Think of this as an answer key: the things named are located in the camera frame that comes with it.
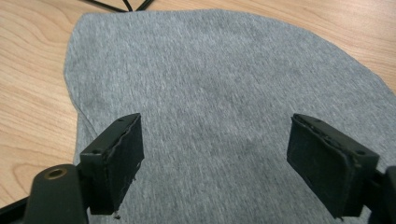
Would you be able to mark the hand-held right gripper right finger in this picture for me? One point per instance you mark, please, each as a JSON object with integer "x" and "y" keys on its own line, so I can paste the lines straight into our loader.
{"x": 327, "y": 168}

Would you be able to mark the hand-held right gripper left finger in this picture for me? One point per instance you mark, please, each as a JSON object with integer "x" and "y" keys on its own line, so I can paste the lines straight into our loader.
{"x": 120, "y": 168}

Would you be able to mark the grey cloth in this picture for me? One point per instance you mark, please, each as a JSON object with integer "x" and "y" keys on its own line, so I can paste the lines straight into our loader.
{"x": 218, "y": 109}

